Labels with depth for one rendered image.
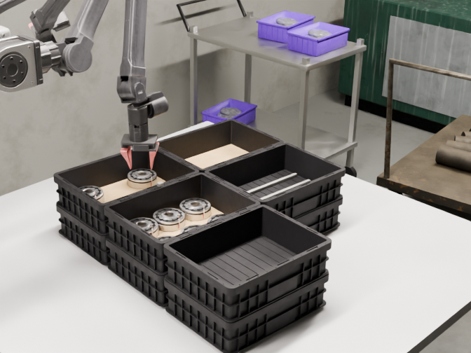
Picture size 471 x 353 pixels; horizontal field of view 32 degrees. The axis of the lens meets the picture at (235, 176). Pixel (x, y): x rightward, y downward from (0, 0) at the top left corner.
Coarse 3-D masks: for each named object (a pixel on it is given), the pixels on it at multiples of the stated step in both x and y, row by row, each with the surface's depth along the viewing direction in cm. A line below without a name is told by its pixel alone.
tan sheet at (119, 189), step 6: (126, 180) 292; (162, 180) 292; (108, 186) 287; (114, 186) 287; (120, 186) 287; (126, 186) 287; (108, 192) 283; (114, 192) 283; (120, 192) 283; (126, 192) 283; (132, 192) 283; (108, 198) 279; (114, 198) 279
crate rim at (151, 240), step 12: (180, 180) 270; (216, 180) 270; (144, 192) 261; (240, 192) 263; (120, 204) 255; (108, 216) 251; (120, 216) 246; (228, 216) 248; (132, 228) 241; (144, 240) 238; (156, 240) 234; (168, 240) 234
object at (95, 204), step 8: (160, 152) 290; (96, 160) 282; (104, 160) 283; (176, 160) 283; (72, 168) 276; (80, 168) 277; (192, 168) 278; (56, 176) 270; (184, 176) 272; (64, 184) 267; (72, 184) 265; (72, 192) 264; (80, 192) 260; (136, 192) 261; (88, 200) 257; (96, 200) 255; (112, 200) 256; (96, 208) 255
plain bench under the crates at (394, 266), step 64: (192, 128) 370; (384, 192) 316; (0, 256) 268; (64, 256) 269; (384, 256) 273; (448, 256) 274; (0, 320) 237; (64, 320) 237; (128, 320) 238; (320, 320) 240; (384, 320) 241; (448, 320) 242
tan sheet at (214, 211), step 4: (212, 208) 274; (212, 212) 271; (216, 212) 271; (220, 212) 271; (188, 220) 266; (204, 220) 266; (188, 224) 263; (192, 224) 264; (196, 224) 264; (200, 224) 264; (160, 232) 259; (164, 232) 259; (168, 232) 259; (172, 232) 259; (176, 232) 259; (160, 236) 256
